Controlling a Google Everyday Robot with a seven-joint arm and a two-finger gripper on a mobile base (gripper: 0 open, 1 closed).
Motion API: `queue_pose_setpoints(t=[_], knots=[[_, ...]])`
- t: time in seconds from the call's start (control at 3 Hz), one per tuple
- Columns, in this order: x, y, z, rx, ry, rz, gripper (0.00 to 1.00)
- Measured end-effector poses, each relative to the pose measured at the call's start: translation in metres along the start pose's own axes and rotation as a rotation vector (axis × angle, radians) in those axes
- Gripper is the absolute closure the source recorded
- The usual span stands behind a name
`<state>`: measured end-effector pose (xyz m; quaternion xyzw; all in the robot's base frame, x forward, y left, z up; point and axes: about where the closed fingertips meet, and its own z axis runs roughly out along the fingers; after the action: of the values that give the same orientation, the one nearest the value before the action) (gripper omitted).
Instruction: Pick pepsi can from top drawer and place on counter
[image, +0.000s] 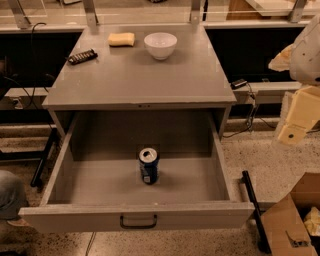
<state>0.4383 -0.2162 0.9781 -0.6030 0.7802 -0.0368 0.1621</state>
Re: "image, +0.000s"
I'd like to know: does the grey counter cabinet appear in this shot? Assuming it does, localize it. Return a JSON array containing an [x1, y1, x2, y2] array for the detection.
[[43, 24, 235, 134]]

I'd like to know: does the black metal table leg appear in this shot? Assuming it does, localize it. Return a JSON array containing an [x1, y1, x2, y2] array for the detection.
[[242, 170, 271, 254]]

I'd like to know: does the grey open top drawer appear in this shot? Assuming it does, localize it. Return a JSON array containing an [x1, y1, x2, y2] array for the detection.
[[20, 110, 254, 233]]

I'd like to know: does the yellow packet in box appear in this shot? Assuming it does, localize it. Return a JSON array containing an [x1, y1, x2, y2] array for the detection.
[[303, 207, 320, 236]]

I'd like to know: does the brown cardboard box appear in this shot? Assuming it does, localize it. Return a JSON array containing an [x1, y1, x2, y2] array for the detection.
[[261, 173, 320, 256]]

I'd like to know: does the black drawer handle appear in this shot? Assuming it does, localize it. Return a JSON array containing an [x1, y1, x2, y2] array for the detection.
[[119, 215, 158, 230]]

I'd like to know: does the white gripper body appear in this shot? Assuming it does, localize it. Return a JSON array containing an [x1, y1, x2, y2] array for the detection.
[[289, 14, 320, 86]]

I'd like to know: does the black cable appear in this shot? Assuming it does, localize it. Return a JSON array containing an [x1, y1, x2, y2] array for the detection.
[[222, 82, 320, 139], [2, 21, 57, 131]]

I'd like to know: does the person's grey trouser leg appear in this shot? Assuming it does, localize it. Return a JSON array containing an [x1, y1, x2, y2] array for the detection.
[[0, 170, 28, 221]]

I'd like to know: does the black cable on left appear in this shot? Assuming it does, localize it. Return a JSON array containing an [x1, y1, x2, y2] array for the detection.
[[2, 21, 57, 131]]

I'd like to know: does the blue pepsi can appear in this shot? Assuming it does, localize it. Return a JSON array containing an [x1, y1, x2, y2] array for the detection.
[[139, 148, 159, 185]]

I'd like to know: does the black cable on right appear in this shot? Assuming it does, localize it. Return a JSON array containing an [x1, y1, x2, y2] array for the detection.
[[222, 82, 320, 139]]

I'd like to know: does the black metal left stand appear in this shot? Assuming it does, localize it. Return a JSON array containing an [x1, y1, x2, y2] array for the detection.
[[0, 128, 57, 188]]

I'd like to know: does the white ceramic bowl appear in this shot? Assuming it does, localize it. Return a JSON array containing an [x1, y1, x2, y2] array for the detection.
[[144, 32, 177, 60]]

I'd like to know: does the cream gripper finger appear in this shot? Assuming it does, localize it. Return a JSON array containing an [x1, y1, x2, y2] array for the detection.
[[268, 45, 292, 72], [276, 86, 320, 146]]

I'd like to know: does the yellow sponge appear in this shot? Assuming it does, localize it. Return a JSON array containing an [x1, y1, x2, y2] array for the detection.
[[107, 33, 135, 47]]

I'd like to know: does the small black power adapter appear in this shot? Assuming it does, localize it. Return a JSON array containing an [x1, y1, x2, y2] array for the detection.
[[230, 79, 247, 90]]

